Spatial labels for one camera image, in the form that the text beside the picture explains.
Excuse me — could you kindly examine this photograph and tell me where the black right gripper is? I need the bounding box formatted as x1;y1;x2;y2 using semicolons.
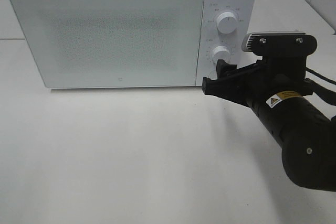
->
202;34;317;106

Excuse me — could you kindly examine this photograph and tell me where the white microwave door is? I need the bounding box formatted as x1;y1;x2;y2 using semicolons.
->
10;0;203;88

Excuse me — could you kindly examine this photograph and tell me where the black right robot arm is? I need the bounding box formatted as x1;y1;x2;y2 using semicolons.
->
202;32;335;191

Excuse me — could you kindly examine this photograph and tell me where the white lower microwave knob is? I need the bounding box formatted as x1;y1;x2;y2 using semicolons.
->
211;46;231;64

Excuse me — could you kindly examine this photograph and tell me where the white microwave knob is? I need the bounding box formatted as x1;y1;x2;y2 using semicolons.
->
215;10;238;34
211;46;231;64

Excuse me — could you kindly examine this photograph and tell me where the white upper microwave knob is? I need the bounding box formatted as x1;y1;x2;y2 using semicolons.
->
215;10;238;34

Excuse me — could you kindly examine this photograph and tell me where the white microwave oven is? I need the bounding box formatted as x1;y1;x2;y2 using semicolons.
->
10;0;255;89

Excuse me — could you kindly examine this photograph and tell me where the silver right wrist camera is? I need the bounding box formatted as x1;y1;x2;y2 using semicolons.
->
241;31;306;52

